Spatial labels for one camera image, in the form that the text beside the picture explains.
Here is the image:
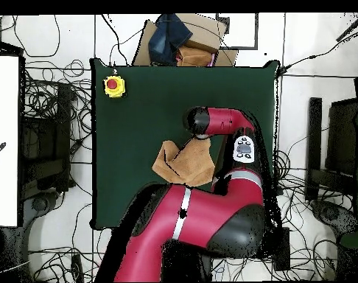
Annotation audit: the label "white board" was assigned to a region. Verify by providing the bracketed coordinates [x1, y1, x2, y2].
[0, 55, 20, 227]

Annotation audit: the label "orange cloth in box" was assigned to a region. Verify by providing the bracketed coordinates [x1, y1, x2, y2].
[177, 46, 216, 68]

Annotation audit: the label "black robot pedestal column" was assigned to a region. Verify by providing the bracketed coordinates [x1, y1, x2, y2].
[160, 240, 214, 283]

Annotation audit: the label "black pedestal leg with knob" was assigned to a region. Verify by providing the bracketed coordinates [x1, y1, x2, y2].
[310, 199, 358, 238]
[22, 191, 60, 228]

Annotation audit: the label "long black flat board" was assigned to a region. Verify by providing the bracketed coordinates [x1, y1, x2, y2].
[304, 97, 323, 203]

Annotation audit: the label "small black floor box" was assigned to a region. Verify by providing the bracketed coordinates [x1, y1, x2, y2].
[71, 254, 83, 281]

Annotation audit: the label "brown cardboard box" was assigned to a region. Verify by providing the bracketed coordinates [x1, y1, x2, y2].
[131, 13, 239, 68]

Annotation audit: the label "yellow emergency stop button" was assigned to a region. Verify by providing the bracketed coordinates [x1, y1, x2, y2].
[102, 74, 127, 99]

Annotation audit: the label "blue denim jeans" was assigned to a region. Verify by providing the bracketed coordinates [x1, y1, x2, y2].
[147, 13, 194, 66]

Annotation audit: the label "black metal stand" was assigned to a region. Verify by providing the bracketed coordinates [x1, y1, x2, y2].
[19, 82, 75, 201]
[326, 98, 358, 195]

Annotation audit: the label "orange terry towel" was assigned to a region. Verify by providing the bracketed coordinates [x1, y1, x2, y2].
[151, 137, 217, 188]

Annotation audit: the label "black square frame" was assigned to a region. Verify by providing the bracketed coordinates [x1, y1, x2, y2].
[215, 13, 259, 50]

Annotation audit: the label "dark green table cloth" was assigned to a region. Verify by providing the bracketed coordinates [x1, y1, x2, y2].
[89, 57, 281, 231]

